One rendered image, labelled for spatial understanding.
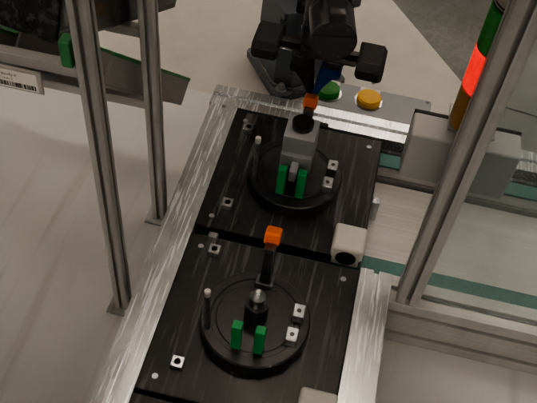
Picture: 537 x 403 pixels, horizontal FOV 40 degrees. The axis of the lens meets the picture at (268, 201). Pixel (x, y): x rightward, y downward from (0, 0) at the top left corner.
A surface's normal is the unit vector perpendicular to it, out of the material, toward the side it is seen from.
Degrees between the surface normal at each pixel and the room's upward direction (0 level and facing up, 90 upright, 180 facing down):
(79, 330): 0
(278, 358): 0
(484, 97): 90
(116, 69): 90
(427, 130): 0
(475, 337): 90
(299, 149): 90
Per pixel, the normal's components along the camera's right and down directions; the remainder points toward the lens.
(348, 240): 0.07, -0.63
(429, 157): -0.22, 0.75
